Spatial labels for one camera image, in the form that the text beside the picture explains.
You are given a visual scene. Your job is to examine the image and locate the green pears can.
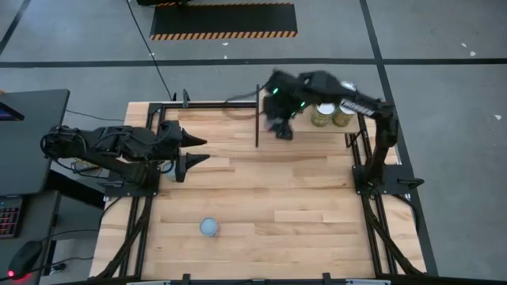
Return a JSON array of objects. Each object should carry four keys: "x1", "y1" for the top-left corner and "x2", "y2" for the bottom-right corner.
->
[{"x1": 310, "y1": 102, "x2": 337, "y2": 128}]

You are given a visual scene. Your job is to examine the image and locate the black computer mouse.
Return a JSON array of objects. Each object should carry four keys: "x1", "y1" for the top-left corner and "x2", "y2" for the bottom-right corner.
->
[{"x1": 6, "y1": 239, "x2": 44, "y2": 280}]

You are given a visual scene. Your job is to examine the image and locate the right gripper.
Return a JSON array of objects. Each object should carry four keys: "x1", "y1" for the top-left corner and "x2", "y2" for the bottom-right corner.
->
[{"x1": 264, "y1": 70, "x2": 308, "y2": 141}]

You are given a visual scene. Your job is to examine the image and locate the laptop screen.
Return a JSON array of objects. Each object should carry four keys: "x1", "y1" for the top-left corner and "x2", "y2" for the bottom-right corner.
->
[{"x1": 0, "y1": 101, "x2": 25, "y2": 122}]

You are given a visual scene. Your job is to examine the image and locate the wooden shelf with black frame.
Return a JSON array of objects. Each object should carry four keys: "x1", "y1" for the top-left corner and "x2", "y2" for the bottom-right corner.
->
[{"x1": 254, "y1": 82, "x2": 261, "y2": 148}]

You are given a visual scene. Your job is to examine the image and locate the black floor cable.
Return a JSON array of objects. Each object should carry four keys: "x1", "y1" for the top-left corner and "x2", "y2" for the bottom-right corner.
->
[{"x1": 125, "y1": 0, "x2": 176, "y2": 101}]

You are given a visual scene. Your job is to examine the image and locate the black computer desk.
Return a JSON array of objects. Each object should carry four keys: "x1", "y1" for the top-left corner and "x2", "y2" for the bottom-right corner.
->
[{"x1": 0, "y1": 89, "x2": 71, "y2": 198}]

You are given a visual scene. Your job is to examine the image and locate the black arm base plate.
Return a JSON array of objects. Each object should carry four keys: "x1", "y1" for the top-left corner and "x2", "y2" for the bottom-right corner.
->
[
  {"x1": 352, "y1": 164, "x2": 425, "y2": 196},
  {"x1": 103, "y1": 158, "x2": 160, "y2": 198}
]

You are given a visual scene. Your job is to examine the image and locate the pink white mixed fruit can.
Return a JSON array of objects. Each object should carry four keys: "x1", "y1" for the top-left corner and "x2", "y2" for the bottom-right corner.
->
[{"x1": 199, "y1": 216, "x2": 220, "y2": 238}]

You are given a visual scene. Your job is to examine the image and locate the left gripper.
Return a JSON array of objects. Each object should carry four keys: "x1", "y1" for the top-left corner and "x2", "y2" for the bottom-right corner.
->
[{"x1": 158, "y1": 120, "x2": 212, "y2": 184}]

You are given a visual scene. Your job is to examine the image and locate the black hazard striped floor mat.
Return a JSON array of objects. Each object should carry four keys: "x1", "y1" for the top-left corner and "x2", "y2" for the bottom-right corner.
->
[{"x1": 149, "y1": 2, "x2": 299, "y2": 41}]

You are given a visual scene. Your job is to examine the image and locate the black table frame rails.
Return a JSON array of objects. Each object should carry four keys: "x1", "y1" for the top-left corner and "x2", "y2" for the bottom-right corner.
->
[{"x1": 89, "y1": 89, "x2": 427, "y2": 285}]

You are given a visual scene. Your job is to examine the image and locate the green oranges can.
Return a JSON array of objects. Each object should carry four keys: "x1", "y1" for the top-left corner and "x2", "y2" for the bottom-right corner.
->
[{"x1": 331, "y1": 103, "x2": 356, "y2": 128}]

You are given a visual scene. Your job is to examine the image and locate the backlit keyboard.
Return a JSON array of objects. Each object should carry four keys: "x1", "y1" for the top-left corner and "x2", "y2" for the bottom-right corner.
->
[{"x1": 0, "y1": 196, "x2": 24, "y2": 239}]

